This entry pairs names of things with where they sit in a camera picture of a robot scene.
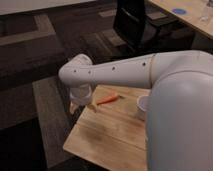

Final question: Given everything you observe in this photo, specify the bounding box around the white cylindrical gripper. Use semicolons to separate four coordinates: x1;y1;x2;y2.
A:
69;84;97;114

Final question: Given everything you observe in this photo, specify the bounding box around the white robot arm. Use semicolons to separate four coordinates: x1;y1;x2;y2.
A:
58;50;213;171

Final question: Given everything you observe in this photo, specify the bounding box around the orange carrot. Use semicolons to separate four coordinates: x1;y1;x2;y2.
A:
96;95;124;105

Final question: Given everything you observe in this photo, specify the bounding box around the white paper cup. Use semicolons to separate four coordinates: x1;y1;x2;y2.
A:
136;96;148;120

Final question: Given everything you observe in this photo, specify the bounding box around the black office chair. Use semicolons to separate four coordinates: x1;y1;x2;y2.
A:
113;0;183;53

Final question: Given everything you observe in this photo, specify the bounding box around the blue round disc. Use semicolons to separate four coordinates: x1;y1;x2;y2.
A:
172;8;187;15

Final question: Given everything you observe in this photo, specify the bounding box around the light wooden background desk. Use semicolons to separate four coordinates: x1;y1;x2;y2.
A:
148;0;213;39

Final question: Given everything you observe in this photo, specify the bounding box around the clear drinking glass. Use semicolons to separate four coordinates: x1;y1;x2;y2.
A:
200;0;213;21

